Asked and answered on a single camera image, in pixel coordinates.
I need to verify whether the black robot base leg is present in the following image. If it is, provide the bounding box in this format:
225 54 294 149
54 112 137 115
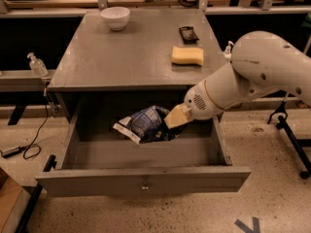
267 92 311 180

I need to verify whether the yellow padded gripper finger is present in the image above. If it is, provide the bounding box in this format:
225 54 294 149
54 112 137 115
164 103 190 129

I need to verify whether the black power adapter with cable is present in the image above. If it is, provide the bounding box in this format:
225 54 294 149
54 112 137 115
0 105 49 160

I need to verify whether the yellow sponge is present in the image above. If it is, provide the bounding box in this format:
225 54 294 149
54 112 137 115
171 47 204 66

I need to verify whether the small black snack packet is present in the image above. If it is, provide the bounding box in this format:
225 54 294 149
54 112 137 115
179 26 199 44

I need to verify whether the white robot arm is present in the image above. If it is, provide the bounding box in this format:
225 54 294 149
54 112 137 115
164 31 311 128

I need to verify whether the white ceramic bowl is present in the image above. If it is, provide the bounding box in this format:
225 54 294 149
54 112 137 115
100 7 130 31

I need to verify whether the brown cardboard box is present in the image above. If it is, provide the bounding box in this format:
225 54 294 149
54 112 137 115
0 168 30 233

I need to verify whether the left clear sanitizer bottle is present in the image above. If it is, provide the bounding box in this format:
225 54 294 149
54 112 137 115
27 52 48 77

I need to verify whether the blue chip bag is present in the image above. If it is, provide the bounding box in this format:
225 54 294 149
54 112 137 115
113 106 186 144

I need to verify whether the black metal frame bar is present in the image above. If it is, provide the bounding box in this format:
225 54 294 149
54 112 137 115
15 154 56 233

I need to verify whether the right white pump bottle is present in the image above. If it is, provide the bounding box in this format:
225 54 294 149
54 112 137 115
224 41 234 61

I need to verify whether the grey open top drawer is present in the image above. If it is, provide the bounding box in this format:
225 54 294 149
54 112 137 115
35 92 252 198

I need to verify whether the grey wooden cabinet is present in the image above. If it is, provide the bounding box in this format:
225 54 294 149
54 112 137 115
47 8 238 123

